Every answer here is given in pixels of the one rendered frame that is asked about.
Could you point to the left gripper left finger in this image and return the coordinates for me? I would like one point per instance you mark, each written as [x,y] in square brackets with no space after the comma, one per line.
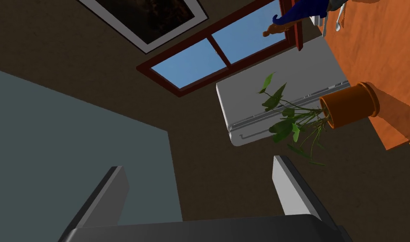
[105,201]

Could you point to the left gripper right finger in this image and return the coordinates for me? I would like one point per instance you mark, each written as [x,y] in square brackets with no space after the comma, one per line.
[293,193]

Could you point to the potted green plant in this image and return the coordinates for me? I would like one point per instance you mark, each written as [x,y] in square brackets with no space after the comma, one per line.
[345,107]

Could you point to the red-framed window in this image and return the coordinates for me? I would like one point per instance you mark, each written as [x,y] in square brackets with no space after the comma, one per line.
[221,50]

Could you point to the blue vase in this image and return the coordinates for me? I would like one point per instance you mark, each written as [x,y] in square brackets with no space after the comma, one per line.
[300,13]

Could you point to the silver spoon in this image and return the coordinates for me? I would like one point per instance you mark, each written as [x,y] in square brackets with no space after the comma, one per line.
[339,18]

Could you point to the white-framed dark picture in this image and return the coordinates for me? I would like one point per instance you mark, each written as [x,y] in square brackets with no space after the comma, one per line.
[147,16]

